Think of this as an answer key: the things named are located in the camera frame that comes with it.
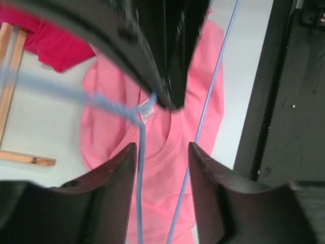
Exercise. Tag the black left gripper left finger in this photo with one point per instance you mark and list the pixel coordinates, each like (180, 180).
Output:
(93, 208)

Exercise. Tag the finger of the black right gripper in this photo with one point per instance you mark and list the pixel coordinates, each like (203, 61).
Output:
(168, 32)
(124, 31)

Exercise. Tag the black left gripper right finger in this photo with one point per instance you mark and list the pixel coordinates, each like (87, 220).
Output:
(230, 208)

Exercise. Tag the light pink t-shirt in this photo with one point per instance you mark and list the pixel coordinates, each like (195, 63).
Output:
(103, 135)

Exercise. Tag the light blue wire hanger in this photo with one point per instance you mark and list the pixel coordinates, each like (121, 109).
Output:
(136, 115)

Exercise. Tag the magenta t-shirt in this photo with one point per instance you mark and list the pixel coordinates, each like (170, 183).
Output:
(53, 45)

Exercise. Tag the wooden clothes rack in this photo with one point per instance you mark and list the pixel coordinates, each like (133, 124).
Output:
(12, 42)

